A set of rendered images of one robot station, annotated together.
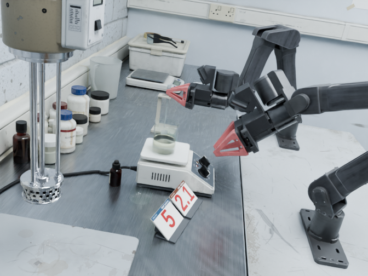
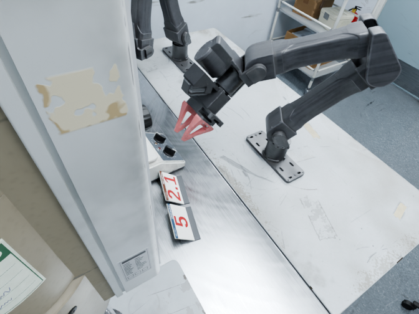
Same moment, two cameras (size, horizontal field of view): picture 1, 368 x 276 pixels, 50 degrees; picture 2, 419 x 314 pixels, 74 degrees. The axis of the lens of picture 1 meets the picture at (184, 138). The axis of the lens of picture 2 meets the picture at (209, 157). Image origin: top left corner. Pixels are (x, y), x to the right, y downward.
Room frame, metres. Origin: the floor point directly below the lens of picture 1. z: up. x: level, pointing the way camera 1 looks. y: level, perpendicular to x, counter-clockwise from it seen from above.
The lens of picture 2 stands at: (0.45, 0.17, 1.51)
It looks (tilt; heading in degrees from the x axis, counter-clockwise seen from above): 49 degrees down; 319
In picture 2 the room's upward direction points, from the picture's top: 8 degrees clockwise
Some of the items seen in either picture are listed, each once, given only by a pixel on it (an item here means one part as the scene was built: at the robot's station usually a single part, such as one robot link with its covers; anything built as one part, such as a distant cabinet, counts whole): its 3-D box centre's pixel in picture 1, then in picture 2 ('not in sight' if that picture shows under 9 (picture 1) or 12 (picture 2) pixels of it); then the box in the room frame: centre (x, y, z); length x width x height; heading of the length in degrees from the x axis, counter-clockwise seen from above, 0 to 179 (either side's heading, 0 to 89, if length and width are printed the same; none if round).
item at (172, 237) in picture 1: (170, 219); (183, 221); (0.71, 0.00, 0.92); 0.09 x 0.06 x 0.04; 163
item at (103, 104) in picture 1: (99, 102); not in sight; (1.35, 0.32, 0.94); 0.07 x 0.07 x 0.07
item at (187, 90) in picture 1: (180, 92); not in sight; (1.27, 0.03, 1.04); 0.09 x 0.07 x 0.07; 84
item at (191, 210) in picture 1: (186, 199); (174, 187); (0.81, -0.03, 0.92); 0.09 x 0.06 x 0.04; 163
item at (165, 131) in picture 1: (165, 138); not in sight; (0.91, 0.05, 1.03); 0.07 x 0.06 x 0.08; 52
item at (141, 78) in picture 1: (156, 80); not in sight; (1.82, 0.17, 0.92); 0.26 x 0.19 x 0.05; 86
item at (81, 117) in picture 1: (78, 125); not in sight; (1.13, 0.33, 0.93); 0.05 x 0.05 x 0.06
